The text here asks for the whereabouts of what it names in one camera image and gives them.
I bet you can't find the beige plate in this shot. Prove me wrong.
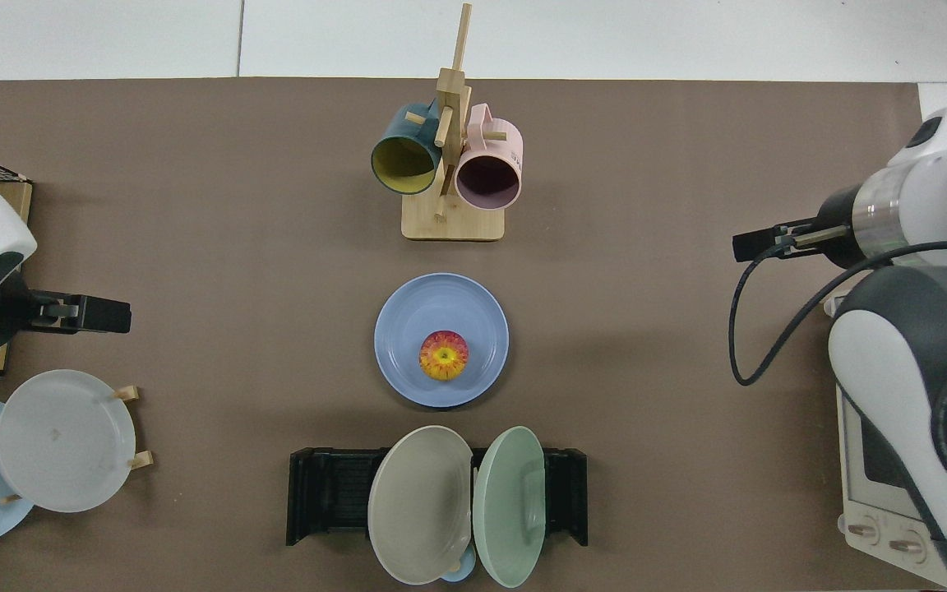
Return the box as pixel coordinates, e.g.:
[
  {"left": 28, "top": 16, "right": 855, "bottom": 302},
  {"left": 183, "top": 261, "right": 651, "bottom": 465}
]
[{"left": 367, "top": 425, "right": 474, "bottom": 585}]

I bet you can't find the small blue round thing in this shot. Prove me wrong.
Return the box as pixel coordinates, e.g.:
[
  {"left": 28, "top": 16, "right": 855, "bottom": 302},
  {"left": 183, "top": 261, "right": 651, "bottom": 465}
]
[{"left": 441, "top": 547, "right": 477, "bottom": 583}]

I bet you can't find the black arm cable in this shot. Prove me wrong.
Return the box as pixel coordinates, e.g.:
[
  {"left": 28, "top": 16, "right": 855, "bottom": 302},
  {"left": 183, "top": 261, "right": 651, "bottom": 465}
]
[{"left": 730, "top": 241, "right": 947, "bottom": 387}]

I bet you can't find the pale toaster oven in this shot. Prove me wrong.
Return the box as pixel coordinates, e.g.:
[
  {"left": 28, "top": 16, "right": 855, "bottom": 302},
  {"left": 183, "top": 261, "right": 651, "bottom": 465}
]
[{"left": 823, "top": 292, "right": 947, "bottom": 590}]

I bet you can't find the red yellow apple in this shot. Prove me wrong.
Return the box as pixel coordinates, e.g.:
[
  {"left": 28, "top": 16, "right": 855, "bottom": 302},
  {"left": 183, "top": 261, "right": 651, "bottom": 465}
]
[{"left": 418, "top": 331, "right": 470, "bottom": 382}]

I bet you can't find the pink cup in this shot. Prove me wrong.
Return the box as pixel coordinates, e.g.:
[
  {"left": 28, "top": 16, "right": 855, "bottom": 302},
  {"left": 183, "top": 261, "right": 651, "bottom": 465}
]
[{"left": 455, "top": 104, "right": 523, "bottom": 211}]

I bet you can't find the wooden cup stand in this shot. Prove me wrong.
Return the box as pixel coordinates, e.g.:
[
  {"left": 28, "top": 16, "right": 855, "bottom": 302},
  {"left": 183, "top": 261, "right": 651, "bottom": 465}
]
[{"left": 401, "top": 4, "right": 507, "bottom": 242}]

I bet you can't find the dark blue cup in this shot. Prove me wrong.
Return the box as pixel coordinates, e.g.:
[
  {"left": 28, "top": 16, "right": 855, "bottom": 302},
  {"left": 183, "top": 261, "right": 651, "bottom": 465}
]
[{"left": 371, "top": 101, "right": 444, "bottom": 196}]

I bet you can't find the wooden plate stand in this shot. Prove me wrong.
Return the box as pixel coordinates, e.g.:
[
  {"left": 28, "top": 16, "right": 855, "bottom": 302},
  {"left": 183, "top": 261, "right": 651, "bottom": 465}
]
[{"left": 0, "top": 385, "right": 154, "bottom": 504}]

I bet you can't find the pale green plate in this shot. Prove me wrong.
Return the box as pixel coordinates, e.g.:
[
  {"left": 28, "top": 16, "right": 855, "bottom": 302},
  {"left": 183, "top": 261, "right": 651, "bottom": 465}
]
[{"left": 473, "top": 426, "right": 547, "bottom": 589}]

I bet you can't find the brown table cloth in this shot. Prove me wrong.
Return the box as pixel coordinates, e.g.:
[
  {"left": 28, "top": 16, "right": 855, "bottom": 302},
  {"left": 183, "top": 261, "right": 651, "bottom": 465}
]
[{"left": 0, "top": 78, "right": 922, "bottom": 592}]

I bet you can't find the black dish rack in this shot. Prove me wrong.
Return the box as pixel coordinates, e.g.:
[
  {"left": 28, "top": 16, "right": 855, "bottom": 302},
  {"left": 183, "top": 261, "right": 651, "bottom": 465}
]
[{"left": 286, "top": 447, "right": 589, "bottom": 548}]

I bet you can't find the grey plate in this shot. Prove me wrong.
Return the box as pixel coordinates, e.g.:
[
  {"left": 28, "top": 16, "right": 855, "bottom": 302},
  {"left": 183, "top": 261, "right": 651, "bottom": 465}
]
[{"left": 0, "top": 369, "right": 136, "bottom": 514}]

